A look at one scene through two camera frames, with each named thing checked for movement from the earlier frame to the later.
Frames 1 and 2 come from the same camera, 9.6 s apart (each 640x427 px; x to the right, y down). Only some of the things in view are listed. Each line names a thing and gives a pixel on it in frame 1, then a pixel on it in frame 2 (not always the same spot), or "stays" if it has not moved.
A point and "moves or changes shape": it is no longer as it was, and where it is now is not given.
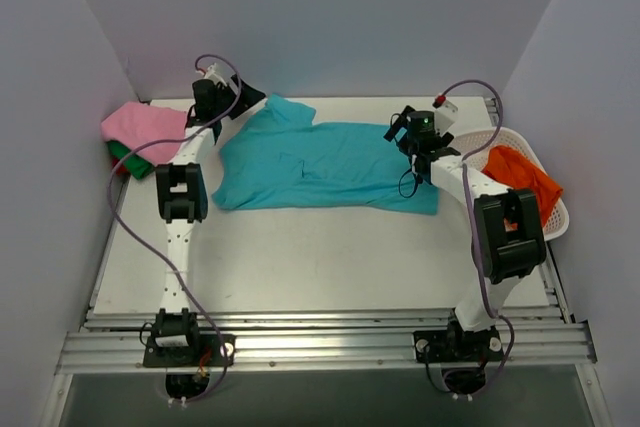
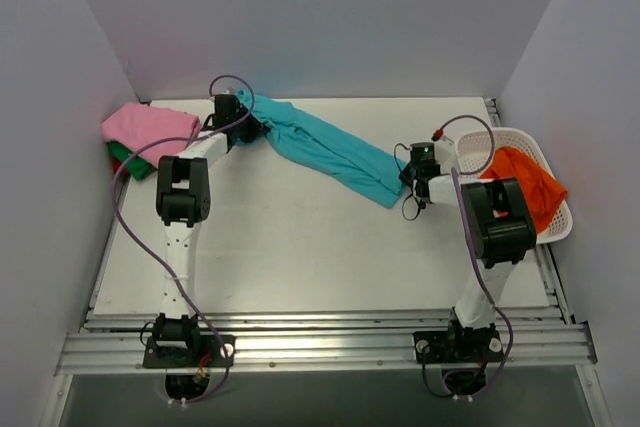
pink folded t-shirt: x=155 y=132 stays
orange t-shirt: x=514 y=169 stays
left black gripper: x=236 y=91 → x=255 y=128
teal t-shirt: x=277 y=157 moves or changes shape
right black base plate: x=457 y=346 stays
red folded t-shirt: x=121 y=170 stays
